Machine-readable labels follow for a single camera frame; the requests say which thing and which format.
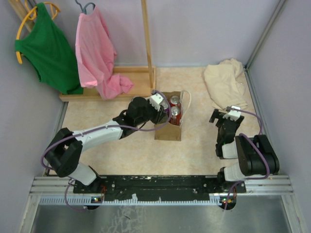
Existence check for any wooden clothes rack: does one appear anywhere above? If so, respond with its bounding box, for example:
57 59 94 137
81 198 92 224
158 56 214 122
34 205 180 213
9 0 156 102

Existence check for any beige crumpled cloth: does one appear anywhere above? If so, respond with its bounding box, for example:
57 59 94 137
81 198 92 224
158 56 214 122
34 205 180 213
203 58 247 110

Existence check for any purple soda can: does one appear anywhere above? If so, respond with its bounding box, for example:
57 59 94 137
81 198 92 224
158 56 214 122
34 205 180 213
161 100 169 114

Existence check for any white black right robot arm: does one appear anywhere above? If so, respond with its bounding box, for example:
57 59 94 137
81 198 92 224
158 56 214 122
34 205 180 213
209 106 280 192

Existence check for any grey clothes hanger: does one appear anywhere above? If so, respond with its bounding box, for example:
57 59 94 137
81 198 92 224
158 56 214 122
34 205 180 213
75 0 96 15

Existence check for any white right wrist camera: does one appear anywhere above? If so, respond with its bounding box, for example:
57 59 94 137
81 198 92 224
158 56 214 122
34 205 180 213
223 106 241 121

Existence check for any aluminium frame rail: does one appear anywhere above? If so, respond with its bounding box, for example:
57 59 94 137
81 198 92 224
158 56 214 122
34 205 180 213
30 175 294 196

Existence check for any brown canvas bag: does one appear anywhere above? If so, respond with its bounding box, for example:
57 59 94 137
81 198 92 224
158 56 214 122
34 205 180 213
154 90 191 141

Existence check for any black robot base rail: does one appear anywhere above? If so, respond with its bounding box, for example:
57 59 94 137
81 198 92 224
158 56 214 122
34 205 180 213
73 175 234 201

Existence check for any silver top purple can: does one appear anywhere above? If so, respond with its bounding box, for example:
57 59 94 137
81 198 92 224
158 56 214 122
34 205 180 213
131 97 139 102

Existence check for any red soda can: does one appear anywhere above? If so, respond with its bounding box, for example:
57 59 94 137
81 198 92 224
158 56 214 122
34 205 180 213
169 95 181 108
169 106 182 126

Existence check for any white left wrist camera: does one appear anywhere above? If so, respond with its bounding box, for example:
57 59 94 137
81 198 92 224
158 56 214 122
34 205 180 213
147 93 164 111

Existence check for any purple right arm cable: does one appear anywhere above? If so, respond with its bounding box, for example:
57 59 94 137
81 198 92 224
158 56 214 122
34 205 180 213
223 106 271 211

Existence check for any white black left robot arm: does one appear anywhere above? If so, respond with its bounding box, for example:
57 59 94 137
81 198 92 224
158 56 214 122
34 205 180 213
41 93 169 193

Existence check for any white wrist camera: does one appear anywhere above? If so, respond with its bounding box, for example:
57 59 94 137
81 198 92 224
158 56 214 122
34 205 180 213
147 93 164 111
223 106 241 121

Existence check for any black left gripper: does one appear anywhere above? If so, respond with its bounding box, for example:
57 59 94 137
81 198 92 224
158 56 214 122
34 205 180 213
135 98 167 126

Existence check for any green tank top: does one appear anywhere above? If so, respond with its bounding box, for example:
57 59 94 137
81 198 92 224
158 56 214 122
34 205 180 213
15 2 83 95

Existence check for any pink t-shirt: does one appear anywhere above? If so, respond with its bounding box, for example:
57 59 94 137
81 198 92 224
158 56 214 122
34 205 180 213
75 6 134 100

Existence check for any red soda can back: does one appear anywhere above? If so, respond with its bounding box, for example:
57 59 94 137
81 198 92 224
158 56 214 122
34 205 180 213
169 95 181 108

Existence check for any yellow clothes hanger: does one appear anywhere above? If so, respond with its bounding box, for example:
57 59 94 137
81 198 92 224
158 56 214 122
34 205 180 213
15 1 61 65

